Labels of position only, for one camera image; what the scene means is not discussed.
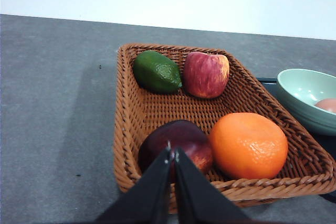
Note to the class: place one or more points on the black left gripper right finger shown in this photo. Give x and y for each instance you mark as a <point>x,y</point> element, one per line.
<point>199,198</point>

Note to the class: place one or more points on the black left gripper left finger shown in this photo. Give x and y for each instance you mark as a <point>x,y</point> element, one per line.
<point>148,200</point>

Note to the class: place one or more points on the green ceramic bowl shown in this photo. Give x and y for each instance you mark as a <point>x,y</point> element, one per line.
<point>300,90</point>

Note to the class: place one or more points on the brown egg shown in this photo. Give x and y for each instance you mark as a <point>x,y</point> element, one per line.
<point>329,104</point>

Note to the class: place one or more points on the brown wicker basket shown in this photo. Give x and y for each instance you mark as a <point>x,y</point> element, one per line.
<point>306,169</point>

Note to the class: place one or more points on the dark purple plum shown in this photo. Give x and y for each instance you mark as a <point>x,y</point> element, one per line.
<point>185,135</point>

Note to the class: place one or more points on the orange mandarin fruit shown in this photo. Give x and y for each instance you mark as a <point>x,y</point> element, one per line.
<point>248,146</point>

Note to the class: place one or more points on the red yellow apple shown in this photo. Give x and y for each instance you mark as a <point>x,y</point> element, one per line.
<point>206,75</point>

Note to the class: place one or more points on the green lime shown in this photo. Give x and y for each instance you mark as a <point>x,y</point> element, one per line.
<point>156,72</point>

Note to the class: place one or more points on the black rectangular tray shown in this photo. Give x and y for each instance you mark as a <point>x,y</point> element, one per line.
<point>328,140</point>

